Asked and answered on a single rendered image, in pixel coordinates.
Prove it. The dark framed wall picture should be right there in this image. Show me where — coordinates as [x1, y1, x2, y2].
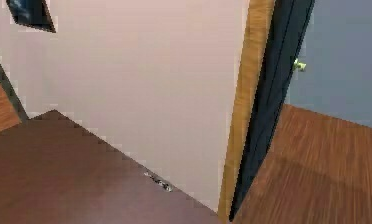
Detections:
[5, 0, 57, 34]

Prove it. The small silver object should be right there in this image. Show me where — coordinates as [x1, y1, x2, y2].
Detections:
[143, 171, 174, 193]

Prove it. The dark grey door frame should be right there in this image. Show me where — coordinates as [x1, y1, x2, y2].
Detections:
[0, 53, 30, 124]

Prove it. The pale brass door handle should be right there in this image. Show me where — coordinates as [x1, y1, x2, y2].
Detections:
[292, 58, 308, 73]

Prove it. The dark blue room door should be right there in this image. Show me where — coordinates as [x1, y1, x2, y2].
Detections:
[228, 0, 317, 223]

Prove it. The light wood door frame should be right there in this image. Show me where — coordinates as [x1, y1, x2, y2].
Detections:
[216, 0, 277, 223]

